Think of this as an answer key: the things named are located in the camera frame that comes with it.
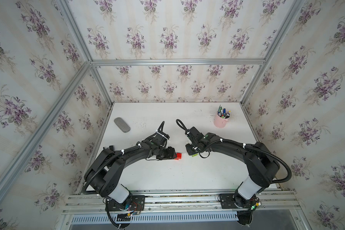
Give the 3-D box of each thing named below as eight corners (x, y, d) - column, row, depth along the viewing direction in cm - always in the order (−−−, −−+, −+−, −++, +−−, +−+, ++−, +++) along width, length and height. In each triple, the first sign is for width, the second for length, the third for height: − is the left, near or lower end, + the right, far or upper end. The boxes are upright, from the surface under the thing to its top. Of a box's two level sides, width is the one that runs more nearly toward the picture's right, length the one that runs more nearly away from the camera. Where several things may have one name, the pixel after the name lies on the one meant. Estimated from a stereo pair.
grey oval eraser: (114, 121, 109) (113, 119, 107) (120, 118, 112) (119, 115, 110) (125, 133, 102) (124, 131, 100) (131, 129, 105) (130, 127, 103)
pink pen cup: (215, 128, 106) (219, 118, 97) (213, 120, 111) (216, 109, 102) (226, 128, 106) (231, 118, 97) (223, 120, 111) (228, 109, 102)
